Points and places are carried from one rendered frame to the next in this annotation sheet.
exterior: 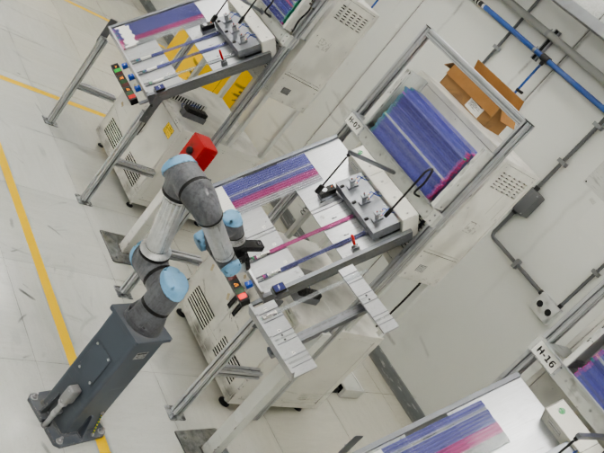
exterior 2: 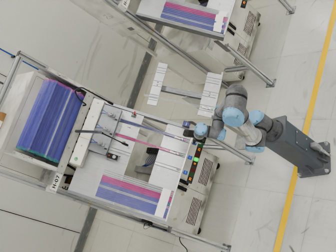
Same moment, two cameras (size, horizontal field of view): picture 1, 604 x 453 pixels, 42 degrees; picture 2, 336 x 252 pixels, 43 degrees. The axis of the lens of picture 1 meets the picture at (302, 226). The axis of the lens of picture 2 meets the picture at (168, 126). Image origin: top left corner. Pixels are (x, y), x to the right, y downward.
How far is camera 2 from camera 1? 263 cm
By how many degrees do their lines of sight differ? 52
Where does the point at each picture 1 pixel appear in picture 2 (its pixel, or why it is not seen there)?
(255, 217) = (157, 178)
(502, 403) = (153, 10)
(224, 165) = not seen: outside the picture
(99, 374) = (302, 134)
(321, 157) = (90, 184)
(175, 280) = (254, 115)
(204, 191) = (237, 86)
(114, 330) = (288, 134)
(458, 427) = (178, 14)
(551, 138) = not seen: outside the picture
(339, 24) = not seen: outside the picture
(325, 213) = (124, 148)
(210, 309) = (191, 203)
